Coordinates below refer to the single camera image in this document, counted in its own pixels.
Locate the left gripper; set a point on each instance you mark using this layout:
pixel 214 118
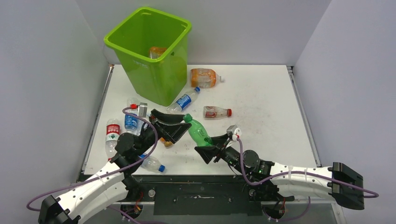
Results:
pixel 169 132

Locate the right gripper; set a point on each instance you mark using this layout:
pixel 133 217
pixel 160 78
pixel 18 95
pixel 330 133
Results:
pixel 208 152

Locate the small orange juice bottle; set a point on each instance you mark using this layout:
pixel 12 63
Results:
pixel 166 143

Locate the green plastic bottle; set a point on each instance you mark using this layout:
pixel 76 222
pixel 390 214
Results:
pixel 197 132

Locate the red cap tea bottle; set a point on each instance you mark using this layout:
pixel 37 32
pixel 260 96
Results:
pixel 214 112

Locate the crushed orange label bottle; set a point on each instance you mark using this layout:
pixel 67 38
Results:
pixel 156 52

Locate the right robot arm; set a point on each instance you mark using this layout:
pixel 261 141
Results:
pixel 338 182

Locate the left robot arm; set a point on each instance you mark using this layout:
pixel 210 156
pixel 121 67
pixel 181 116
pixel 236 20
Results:
pixel 114 181

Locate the green plastic bin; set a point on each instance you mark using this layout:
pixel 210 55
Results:
pixel 158 80

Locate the blue label clear bottle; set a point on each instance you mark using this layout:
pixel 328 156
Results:
pixel 131 124

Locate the Pepsi bottle blue cap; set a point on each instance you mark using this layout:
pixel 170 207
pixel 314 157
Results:
pixel 152 164

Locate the large orange label bottle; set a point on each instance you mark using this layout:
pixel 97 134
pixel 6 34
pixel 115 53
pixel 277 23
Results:
pixel 204 78

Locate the red label Nongfu bottle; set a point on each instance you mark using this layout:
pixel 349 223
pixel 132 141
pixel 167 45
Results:
pixel 112 135

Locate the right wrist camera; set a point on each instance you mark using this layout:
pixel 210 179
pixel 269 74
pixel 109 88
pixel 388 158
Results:
pixel 234 132

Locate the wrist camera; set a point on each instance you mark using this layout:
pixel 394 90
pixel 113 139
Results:
pixel 139 109
pixel 234 132

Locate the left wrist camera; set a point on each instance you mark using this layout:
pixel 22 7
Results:
pixel 139 109

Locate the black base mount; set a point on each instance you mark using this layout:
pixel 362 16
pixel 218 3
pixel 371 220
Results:
pixel 201 195

